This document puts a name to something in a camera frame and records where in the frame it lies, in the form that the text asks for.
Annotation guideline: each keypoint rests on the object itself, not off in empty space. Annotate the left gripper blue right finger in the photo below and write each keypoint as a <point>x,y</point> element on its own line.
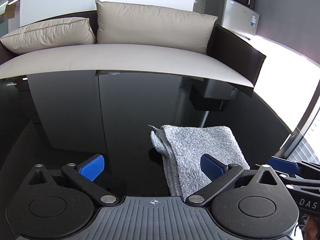
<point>212,168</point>

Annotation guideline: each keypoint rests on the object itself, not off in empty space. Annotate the large beige back cushion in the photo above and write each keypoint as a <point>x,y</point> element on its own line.
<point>125,23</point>

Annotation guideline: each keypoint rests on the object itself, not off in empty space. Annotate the person's right hand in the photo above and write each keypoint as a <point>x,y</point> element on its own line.
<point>309,227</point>

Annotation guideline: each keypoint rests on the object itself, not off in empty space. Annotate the grey fluffy towel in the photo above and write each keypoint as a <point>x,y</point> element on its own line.
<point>182,148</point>

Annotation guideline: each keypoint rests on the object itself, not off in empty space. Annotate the small beige side cushion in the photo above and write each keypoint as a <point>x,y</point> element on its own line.
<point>47,34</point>

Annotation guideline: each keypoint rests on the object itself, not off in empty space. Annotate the cardboard box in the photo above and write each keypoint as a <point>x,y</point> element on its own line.
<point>10,11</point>

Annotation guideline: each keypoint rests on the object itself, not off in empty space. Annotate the silver mini fridge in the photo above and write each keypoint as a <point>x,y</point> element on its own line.
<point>233,16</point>

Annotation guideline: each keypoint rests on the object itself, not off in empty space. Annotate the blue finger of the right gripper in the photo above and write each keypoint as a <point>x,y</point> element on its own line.
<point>283,165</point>

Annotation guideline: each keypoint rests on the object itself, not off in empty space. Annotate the dark sofa with beige seat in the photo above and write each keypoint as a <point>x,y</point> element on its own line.
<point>228,58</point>

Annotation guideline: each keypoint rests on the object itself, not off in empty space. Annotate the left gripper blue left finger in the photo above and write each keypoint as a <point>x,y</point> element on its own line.
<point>92,167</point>

